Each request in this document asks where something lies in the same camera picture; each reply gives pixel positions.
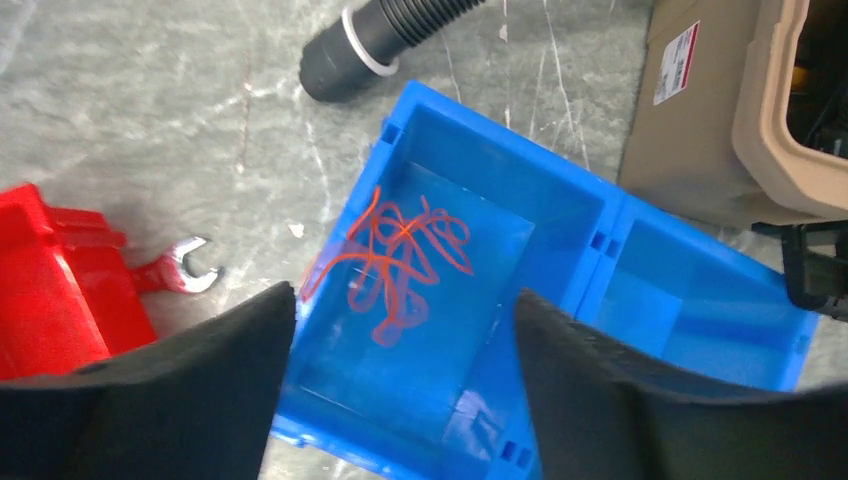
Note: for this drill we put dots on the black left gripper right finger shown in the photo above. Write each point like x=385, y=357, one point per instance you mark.
x=604, y=410

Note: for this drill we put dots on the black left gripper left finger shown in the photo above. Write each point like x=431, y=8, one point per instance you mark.
x=196, y=405

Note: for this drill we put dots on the red plastic bin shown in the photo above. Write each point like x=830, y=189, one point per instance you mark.
x=67, y=296

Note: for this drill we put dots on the blue two-compartment plastic bin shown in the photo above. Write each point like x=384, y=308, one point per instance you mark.
x=484, y=309

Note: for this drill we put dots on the tan plastic toolbox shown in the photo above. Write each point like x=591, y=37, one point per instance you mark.
x=741, y=120

